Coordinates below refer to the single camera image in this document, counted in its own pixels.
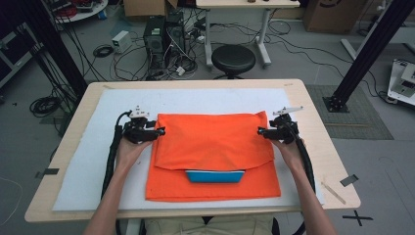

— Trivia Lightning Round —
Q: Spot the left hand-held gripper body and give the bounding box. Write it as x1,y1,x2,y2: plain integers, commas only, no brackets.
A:
122,105,159,145

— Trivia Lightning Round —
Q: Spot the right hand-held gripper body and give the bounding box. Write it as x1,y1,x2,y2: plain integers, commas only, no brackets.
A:
267,105,304,145

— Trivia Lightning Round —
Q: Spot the orange polo shirt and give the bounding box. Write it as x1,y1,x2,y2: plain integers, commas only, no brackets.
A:
145,111,282,203

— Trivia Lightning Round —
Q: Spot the person's left hand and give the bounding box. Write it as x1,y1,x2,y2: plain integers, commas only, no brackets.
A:
115,136,153,174

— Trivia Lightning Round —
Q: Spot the person's right hand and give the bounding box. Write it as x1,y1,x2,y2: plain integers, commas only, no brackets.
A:
270,136,306,172

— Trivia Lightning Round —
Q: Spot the white foam mat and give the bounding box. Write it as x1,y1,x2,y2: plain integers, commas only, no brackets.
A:
52,87,324,212

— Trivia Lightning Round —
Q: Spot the grey floor mat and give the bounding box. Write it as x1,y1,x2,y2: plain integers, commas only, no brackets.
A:
304,83,395,141

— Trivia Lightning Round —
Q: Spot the black round stool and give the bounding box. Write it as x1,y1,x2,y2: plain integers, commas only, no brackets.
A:
210,44,257,80

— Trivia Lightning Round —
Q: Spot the black computer tower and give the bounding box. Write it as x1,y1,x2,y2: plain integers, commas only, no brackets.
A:
164,13,188,67
142,16,166,77

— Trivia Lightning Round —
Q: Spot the grey tape piece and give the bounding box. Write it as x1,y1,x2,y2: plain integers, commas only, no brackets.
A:
33,167,61,180
340,173,360,188

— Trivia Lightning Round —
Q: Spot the thin wooden stick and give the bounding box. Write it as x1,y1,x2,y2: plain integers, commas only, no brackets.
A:
321,181,346,206

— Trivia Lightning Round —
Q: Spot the small white box device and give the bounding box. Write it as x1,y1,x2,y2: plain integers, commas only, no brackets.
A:
111,29,133,54

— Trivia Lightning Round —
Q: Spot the black tape cross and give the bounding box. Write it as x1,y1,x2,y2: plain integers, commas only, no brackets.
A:
342,210,374,227

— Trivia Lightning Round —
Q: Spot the cardboard box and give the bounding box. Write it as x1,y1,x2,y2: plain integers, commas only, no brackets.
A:
122,0,179,18
302,0,368,35

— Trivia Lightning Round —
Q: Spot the white desk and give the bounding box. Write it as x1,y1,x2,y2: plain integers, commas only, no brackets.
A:
195,0,301,70

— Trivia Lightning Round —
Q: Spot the black metal stand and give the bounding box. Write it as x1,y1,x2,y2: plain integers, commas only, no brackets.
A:
322,0,415,114
0,0,89,99

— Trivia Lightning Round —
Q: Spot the round white table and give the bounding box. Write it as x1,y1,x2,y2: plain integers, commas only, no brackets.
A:
48,0,110,24

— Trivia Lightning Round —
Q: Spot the white machine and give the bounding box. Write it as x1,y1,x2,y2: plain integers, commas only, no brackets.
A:
387,58,415,107

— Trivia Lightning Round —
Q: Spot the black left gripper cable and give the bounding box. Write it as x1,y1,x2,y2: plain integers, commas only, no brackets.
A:
100,111,132,200

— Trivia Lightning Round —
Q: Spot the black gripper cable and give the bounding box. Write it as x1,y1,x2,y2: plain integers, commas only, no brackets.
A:
100,111,132,200
291,122,317,194

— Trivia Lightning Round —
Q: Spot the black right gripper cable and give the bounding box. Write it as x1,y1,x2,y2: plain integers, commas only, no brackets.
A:
291,122,317,194

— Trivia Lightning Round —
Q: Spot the coil of black cable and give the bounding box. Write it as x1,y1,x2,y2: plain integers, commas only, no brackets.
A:
28,95,63,118
92,44,115,59

